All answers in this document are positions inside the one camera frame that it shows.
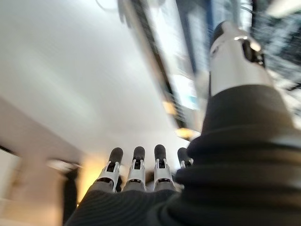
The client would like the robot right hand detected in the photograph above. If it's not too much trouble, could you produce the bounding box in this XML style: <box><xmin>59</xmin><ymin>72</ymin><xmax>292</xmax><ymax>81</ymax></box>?
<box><xmin>64</xmin><ymin>20</ymin><xmax>301</xmax><ymax>226</ymax></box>

